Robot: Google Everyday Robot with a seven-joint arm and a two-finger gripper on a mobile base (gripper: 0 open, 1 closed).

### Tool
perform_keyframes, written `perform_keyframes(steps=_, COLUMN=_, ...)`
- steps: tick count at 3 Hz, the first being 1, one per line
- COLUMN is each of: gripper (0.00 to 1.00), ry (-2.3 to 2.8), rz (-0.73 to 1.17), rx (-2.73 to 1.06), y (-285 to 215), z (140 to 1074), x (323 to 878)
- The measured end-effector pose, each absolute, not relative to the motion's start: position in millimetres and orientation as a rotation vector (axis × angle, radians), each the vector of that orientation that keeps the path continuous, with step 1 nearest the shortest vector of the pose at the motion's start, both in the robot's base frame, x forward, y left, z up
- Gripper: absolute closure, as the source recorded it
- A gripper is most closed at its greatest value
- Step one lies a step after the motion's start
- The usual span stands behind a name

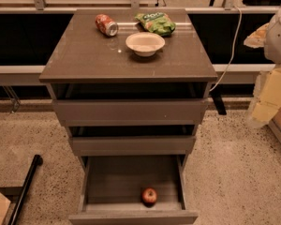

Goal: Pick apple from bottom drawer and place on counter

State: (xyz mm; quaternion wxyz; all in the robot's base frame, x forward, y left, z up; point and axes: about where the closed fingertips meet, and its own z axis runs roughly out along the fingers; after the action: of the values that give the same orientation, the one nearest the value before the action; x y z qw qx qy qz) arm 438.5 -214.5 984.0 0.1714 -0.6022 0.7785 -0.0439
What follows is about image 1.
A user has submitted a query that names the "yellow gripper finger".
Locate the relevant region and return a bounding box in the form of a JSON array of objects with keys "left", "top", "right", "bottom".
[
  {"left": 244, "top": 23, "right": 269, "bottom": 49},
  {"left": 252, "top": 66, "right": 281, "bottom": 123}
]

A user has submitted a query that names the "red apple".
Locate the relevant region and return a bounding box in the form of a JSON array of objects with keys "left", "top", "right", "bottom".
[{"left": 141, "top": 187, "right": 157, "bottom": 205}]

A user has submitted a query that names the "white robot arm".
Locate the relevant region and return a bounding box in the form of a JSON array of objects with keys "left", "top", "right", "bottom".
[{"left": 244, "top": 8, "right": 281, "bottom": 128}]

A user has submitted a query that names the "grey drawer cabinet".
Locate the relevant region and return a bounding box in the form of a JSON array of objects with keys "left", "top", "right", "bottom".
[{"left": 38, "top": 8, "right": 219, "bottom": 225}]

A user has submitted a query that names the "top grey drawer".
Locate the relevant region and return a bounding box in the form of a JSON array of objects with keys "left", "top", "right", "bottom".
[{"left": 52, "top": 99, "right": 207, "bottom": 127}]

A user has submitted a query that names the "grey drawer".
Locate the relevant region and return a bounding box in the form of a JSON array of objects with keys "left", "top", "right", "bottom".
[
  {"left": 52, "top": 99, "right": 207, "bottom": 127},
  {"left": 69, "top": 136, "right": 196, "bottom": 156},
  {"left": 69, "top": 156, "right": 198, "bottom": 225}
]

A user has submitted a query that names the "bottom grey drawer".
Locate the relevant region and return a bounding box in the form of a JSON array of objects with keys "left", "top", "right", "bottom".
[{"left": 69, "top": 156, "right": 198, "bottom": 225}]

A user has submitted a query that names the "middle grey drawer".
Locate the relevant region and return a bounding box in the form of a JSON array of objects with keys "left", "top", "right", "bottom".
[{"left": 69, "top": 136, "right": 196, "bottom": 156}]

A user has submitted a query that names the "green chip bag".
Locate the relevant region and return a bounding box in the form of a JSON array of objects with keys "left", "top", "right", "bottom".
[{"left": 135, "top": 12, "right": 176, "bottom": 37}]

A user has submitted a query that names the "white paper bowl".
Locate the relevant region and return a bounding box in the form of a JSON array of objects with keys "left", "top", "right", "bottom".
[{"left": 126, "top": 32, "right": 165, "bottom": 57}]

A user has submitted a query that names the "orange soda can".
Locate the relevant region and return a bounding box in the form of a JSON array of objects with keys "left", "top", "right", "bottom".
[{"left": 96, "top": 14, "right": 118, "bottom": 37}]

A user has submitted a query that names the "black pole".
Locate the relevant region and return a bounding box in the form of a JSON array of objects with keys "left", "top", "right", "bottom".
[{"left": 7, "top": 155, "right": 43, "bottom": 225}]

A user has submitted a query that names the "white cable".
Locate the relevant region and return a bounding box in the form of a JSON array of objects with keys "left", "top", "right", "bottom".
[{"left": 209, "top": 6, "right": 244, "bottom": 93}]

